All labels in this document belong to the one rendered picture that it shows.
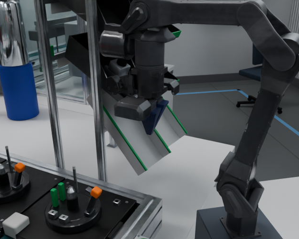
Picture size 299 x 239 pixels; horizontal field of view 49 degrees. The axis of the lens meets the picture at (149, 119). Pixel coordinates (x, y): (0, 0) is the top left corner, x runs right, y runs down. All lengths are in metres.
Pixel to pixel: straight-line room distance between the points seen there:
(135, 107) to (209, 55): 4.43
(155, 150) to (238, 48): 4.19
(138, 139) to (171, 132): 0.17
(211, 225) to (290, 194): 0.54
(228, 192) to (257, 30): 0.29
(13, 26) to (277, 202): 1.30
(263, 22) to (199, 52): 4.41
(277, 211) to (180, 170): 0.37
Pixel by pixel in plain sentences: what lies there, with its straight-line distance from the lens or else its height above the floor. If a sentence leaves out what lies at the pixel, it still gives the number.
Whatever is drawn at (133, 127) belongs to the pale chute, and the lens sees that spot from 1.06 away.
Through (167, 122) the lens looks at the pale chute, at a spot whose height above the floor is 1.04.
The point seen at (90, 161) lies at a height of 0.86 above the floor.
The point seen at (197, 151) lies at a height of 0.86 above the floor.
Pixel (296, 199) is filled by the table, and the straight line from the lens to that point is 1.21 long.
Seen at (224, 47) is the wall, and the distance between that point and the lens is 5.07.
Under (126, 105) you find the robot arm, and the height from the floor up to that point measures 1.32.
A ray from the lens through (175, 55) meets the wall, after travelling 4.83.
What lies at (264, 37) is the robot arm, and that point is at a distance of 0.53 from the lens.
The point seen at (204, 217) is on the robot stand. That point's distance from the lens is 0.74.
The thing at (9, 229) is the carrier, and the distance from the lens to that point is 0.89.
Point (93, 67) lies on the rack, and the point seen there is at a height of 1.30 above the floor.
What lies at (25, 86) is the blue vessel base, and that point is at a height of 1.03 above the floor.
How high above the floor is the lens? 1.54
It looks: 24 degrees down
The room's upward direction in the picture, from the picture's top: straight up
